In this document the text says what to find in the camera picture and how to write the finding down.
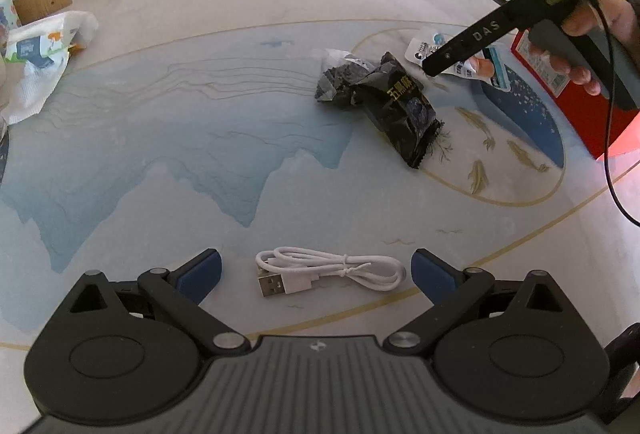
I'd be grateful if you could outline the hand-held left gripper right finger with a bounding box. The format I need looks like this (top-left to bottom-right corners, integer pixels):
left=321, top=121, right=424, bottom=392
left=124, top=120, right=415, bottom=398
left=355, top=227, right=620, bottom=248
left=411, top=248, right=576, bottom=356

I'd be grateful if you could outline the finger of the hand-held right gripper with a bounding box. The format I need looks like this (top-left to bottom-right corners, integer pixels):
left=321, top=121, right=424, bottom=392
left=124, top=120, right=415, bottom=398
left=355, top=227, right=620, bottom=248
left=421, top=33, right=474, bottom=78

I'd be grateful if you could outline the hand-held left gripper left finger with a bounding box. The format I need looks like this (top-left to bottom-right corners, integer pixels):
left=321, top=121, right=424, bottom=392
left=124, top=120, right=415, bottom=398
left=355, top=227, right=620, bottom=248
left=64, top=248, right=251, bottom=356

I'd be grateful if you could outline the white orange snack packet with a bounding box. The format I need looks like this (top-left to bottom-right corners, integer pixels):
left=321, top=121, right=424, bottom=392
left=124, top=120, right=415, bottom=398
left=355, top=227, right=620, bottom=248
left=404, top=26, right=512, bottom=93

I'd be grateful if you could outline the black snack packet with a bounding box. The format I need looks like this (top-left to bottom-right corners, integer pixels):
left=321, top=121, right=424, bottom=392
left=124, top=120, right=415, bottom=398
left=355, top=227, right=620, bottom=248
left=349, top=53, right=447, bottom=171

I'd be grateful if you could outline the white usb cable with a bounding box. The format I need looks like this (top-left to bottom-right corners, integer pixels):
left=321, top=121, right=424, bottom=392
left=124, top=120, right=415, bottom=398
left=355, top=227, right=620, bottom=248
left=254, top=246, right=407, bottom=300

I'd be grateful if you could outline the dark packet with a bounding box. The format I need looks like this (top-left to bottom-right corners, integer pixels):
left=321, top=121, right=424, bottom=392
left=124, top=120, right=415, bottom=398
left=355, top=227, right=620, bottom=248
left=313, top=47, right=374, bottom=108

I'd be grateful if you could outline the red cardboard box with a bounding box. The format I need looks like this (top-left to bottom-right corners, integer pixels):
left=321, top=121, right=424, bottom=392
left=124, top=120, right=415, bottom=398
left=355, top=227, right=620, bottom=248
left=510, top=26, right=640, bottom=161

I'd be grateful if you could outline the person's right hand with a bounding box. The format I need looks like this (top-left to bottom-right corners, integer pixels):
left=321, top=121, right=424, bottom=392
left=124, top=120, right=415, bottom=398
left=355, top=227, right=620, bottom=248
left=529, top=0, right=640, bottom=96

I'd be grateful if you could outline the white plastic bag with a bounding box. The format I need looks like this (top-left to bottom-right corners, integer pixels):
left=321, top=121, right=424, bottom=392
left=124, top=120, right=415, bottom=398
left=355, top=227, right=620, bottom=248
left=0, top=11, right=99, bottom=126

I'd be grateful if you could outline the plain brown cardboard box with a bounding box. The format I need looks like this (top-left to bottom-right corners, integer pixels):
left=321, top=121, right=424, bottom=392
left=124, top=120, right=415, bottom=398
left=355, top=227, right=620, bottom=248
left=12, top=0, right=74, bottom=24

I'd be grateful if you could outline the black cable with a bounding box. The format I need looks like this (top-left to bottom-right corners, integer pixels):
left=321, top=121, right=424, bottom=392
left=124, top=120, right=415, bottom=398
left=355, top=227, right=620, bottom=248
left=565, top=0, right=640, bottom=229

